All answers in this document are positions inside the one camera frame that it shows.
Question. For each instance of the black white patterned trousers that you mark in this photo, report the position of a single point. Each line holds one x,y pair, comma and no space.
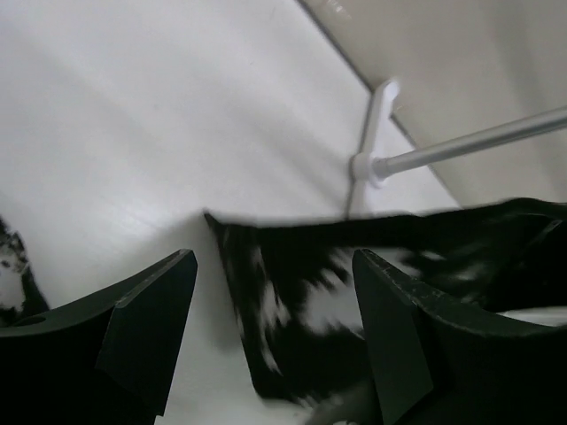
295,303

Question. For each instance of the white silver clothes rack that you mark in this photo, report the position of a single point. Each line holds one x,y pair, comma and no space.
372,167

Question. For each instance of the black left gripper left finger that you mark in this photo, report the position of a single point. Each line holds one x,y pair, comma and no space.
107,358

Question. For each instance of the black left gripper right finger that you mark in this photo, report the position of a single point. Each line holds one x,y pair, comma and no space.
436,360

